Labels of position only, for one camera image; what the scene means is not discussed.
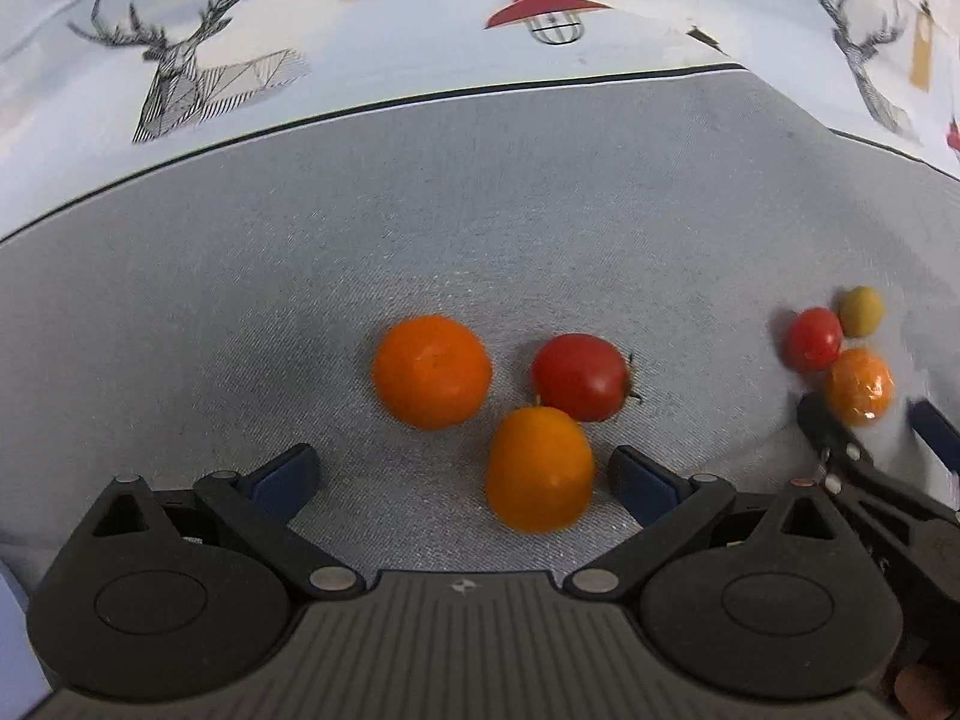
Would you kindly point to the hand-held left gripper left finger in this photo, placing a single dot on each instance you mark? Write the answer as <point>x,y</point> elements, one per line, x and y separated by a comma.
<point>283,478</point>

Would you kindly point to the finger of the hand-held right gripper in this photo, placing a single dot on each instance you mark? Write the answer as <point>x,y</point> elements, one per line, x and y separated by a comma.
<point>823,426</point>
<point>934,431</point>

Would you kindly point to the glossy orange mandarin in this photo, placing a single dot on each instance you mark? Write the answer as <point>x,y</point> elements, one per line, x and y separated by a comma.
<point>859,387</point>

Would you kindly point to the deer printed white cloth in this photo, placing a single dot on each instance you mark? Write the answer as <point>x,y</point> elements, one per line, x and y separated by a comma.
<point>315,37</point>

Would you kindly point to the grey blanket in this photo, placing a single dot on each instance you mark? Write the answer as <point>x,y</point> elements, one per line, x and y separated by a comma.
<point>525,225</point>

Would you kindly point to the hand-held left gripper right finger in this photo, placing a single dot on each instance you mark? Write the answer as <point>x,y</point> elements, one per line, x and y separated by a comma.
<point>646,486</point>

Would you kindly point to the person's right hand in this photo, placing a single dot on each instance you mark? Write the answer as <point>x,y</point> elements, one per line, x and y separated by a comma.
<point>928,694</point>

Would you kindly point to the small yellow-green fruit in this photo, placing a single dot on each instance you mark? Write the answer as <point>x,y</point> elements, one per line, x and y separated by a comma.
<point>860,310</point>

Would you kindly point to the red tomato with green stem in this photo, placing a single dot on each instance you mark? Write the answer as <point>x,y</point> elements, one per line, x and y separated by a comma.
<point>581,376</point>

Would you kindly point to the small red tomato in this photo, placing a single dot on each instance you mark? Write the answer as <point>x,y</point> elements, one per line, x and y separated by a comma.
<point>813,339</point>

